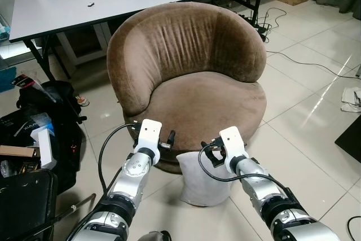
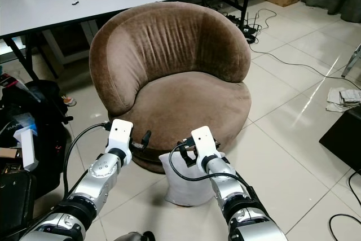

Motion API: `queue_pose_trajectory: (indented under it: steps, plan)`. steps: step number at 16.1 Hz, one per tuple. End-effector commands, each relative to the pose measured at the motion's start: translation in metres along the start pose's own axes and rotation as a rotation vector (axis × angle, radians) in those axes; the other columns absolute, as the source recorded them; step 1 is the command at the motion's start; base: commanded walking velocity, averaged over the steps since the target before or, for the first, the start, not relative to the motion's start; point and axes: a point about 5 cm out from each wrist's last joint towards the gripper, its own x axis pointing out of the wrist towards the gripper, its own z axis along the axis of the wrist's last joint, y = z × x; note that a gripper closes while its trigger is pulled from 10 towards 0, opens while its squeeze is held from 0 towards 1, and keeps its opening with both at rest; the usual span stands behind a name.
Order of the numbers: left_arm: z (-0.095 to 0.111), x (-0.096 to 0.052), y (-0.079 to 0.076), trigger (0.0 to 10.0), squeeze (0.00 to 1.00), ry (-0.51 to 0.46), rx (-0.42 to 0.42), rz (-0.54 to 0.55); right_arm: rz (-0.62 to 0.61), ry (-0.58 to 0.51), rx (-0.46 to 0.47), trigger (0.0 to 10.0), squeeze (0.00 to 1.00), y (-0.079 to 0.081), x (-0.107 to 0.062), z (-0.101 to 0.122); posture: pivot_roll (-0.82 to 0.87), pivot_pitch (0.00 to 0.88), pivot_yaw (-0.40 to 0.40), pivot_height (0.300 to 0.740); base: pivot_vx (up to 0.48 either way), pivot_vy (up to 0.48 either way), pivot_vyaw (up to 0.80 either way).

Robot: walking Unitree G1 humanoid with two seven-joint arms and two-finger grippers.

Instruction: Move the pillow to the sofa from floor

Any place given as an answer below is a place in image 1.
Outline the white square pillow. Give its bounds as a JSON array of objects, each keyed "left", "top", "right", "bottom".
[{"left": 176, "top": 150, "right": 234, "bottom": 207}]

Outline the brown round velvet sofa chair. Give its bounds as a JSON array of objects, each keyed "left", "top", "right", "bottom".
[{"left": 106, "top": 2, "right": 268, "bottom": 174}]

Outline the dark robot foot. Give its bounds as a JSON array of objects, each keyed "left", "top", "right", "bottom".
[{"left": 138, "top": 230, "right": 171, "bottom": 241}]

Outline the thin metal rod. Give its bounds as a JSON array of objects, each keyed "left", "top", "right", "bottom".
[{"left": 54, "top": 192, "right": 97, "bottom": 220}]

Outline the black bag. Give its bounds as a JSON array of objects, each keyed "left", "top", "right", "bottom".
[{"left": 0, "top": 80, "right": 89, "bottom": 195}]

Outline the small white box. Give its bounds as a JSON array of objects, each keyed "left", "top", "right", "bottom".
[{"left": 30, "top": 125, "right": 58, "bottom": 170}]

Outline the black router with antennas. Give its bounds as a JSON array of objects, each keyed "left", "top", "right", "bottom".
[{"left": 239, "top": 12, "right": 272, "bottom": 42}]

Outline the flat black box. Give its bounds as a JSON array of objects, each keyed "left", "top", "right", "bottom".
[{"left": 334, "top": 113, "right": 361, "bottom": 163}]

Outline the crumpled white grey cloth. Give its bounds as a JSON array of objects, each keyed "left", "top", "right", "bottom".
[{"left": 340, "top": 86, "right": 361, "bottom": 113}]

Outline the black hard case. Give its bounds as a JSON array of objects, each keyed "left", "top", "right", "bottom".
[{"left": 0, "top": 168, "right": 58, "bottom": 241}]

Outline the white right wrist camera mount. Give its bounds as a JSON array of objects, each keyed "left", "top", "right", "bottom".
[{"left": 219, "top": 126, "right": 249, "bottom": 160}]

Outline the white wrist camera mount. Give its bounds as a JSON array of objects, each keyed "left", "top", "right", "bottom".
[
  {"left": 134, "top": 119, "right": 163, "bottom": 152},
  {"left": 219, "top": 126, "right": 249, "bottom": 160}
]

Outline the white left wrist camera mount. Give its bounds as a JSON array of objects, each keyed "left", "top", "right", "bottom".
[{"left": 134, "top": 119, "right": 163, "bottom": 152}]

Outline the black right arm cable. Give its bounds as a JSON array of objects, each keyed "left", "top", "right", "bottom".
[{"left": 198, "top": 139, "right": 297, "bottom": 199}]

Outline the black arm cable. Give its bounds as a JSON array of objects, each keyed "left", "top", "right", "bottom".
[
  {"left": 98, "top": 123, "right": 139, "bottom": 196},
  {"left": 198, "top": 139, "right": 297, "bottom": 199}
]

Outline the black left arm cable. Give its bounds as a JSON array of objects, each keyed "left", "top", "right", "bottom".
[{"left": 98, "top": 123, "right": 139, "bottom": 196}]

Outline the thin black floor cable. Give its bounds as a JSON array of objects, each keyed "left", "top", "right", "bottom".
[{"left": 265, "top": 7, "right": 361, "bottom": 81}]

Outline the looped black cable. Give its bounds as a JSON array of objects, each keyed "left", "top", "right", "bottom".
[{"left": 345, "top": 215, "right": 361, "bottom": 241}]

